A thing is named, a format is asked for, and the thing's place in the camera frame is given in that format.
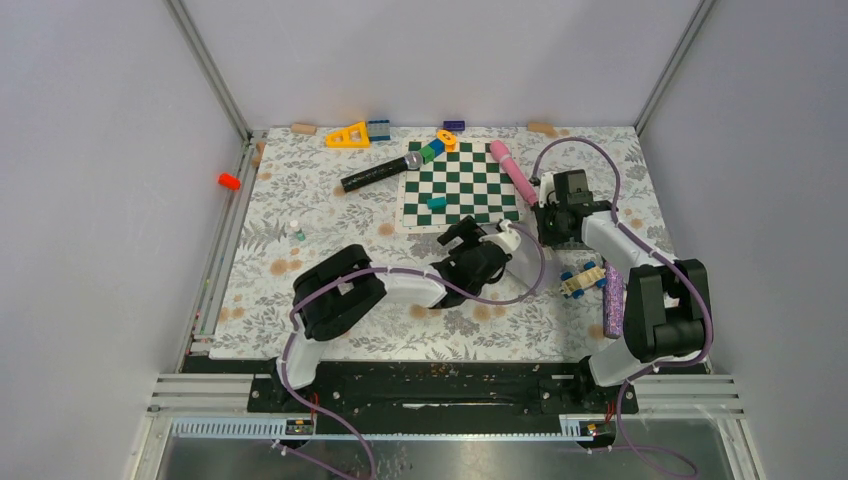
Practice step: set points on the beige toy car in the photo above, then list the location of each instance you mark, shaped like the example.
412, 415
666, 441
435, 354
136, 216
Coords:
574, 284

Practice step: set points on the wooden cylinder block right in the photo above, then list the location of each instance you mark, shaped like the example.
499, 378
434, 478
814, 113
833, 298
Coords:
543, 128

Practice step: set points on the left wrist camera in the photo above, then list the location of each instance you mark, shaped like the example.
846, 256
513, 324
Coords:
504, 235

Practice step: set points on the purple glitter microphone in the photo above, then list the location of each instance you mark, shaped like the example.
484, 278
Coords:
614, 294

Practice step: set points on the blue lego brick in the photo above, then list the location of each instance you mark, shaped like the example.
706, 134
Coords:
378, 130

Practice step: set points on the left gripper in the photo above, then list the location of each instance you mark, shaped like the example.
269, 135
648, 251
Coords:
467, 231

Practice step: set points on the wooden cylinder block left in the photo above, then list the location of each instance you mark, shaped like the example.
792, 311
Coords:
303, 129

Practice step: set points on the purple lego brick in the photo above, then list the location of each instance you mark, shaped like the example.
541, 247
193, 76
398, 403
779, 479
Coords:
454, 125

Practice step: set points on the small green white bottle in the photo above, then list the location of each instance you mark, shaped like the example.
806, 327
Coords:
297, 230

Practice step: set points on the teal cube block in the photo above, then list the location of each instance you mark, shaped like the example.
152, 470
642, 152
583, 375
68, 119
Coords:
436, 203

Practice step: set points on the green white chessboard mat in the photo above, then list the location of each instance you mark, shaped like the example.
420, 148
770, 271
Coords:
471, 181

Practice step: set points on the yellow triangle toy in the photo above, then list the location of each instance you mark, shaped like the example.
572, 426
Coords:
353, 136

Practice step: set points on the colourful block chain toy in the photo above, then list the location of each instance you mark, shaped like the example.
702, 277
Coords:
445, 141

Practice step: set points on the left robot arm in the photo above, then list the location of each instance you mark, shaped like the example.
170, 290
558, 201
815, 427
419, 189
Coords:
332, 297

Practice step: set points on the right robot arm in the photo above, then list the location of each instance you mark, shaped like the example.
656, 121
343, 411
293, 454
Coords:
665, 316

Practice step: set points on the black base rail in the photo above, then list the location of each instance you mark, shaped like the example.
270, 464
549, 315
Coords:
432, 399

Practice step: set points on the orange cap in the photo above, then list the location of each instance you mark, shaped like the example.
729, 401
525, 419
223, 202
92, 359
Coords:
229, 182

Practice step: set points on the black toy microphone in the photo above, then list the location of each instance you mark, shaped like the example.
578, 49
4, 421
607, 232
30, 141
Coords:
412, 160

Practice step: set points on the floral table cloth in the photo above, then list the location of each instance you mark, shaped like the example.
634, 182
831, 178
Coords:
299, 179

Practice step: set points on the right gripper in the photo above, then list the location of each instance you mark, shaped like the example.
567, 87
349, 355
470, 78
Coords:
546, 238

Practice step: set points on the wooden cylinder block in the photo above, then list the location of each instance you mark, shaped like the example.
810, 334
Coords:
543, 128
303, 129

